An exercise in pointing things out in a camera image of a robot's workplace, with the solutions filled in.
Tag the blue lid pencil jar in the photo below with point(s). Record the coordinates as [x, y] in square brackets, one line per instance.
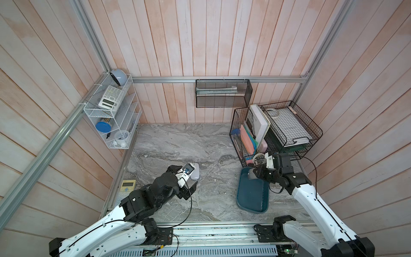
[104, 125]

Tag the blue grey round speaker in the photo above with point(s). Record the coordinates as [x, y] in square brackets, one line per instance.
[119, 77]

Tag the black wire file rack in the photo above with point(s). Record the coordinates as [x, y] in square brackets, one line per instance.
[269, 143]

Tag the white wire wall shelf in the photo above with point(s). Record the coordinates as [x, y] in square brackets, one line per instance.
[127, 115]

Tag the tape roll by rack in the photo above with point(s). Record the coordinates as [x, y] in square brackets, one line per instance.
[258, 159]

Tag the white desk calculator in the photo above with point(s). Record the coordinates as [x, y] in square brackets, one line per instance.
[112, 98]

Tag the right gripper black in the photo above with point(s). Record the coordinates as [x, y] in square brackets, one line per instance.
[259, 172]

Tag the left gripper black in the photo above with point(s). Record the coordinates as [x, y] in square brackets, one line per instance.
[186, 193]

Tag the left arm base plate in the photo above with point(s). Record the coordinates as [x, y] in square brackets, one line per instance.
[158, 236]

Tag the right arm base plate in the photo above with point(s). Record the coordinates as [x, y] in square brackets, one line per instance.
[265, 234]

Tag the pink folder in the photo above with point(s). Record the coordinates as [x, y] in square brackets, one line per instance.
[247, 141]

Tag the yellow calculator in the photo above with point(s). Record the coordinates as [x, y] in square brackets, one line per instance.
[127, 186]

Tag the white computer mouse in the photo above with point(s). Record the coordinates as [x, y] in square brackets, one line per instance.
[195, 175]

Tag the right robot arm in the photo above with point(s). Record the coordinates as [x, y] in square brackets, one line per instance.
[337, 240]

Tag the teal plastic storage tray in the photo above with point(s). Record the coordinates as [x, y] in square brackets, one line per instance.
[252, 194]

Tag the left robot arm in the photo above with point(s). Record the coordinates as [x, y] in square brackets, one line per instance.
[130, 222]

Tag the black mesh wall basket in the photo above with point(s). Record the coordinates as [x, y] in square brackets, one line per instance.
[223, 93]

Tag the black wire paper tray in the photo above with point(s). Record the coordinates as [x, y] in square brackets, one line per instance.
[296, 152]

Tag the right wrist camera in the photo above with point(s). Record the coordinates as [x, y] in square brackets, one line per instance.
[269, 162]

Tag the white grid notepad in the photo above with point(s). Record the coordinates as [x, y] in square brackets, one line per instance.
[287, 128]

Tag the silver mouse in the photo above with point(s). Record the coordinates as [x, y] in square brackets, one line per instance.
[251, 175]

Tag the white thick book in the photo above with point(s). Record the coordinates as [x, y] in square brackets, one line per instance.
[257, 123]

